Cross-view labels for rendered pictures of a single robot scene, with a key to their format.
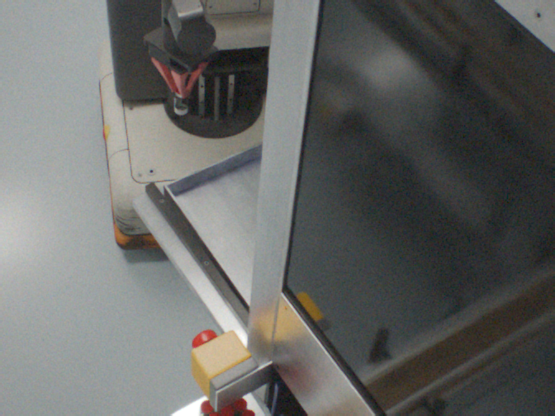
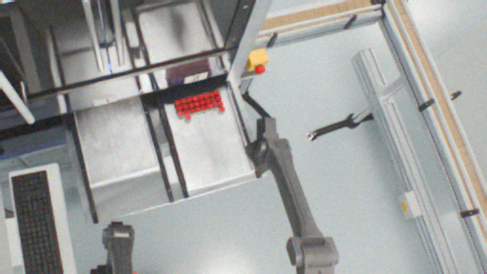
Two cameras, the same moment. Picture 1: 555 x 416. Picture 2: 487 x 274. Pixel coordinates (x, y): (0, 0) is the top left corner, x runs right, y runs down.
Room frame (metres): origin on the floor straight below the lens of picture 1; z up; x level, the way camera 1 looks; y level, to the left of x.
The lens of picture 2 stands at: (1.53, 0.00, 2.81)
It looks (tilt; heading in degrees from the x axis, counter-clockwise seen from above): 71 degrees down; 191
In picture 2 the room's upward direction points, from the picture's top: 12 degrees clockwise
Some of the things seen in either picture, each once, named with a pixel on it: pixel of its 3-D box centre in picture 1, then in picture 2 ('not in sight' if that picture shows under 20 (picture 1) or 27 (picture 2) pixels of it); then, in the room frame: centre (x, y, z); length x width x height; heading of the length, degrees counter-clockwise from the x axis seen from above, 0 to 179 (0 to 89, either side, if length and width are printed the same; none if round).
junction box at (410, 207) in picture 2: not in sight; (409, 205); (0.81, 0.99, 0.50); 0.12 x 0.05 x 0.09; 38
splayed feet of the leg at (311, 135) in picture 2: not in sight; (350, 123); (0.35, 0.72, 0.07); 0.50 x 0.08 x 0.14; 128
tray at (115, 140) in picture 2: not in sight; (113, 132); (1.10, -0.34, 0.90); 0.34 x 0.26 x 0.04; 38
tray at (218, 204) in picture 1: (276, 228); (208, 137); (0.98, 0.00, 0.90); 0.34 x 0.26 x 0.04; 37
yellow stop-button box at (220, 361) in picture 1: (223, 368); (255, 58); (0.65, 0.05, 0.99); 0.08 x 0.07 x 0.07; 38
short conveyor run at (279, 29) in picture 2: not in sight; (305, 19); (0.36, 0.19, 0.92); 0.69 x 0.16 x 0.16; 128
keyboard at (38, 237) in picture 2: not in sight; (36, 224); (1.53, -0.48, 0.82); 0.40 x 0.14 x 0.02; 35
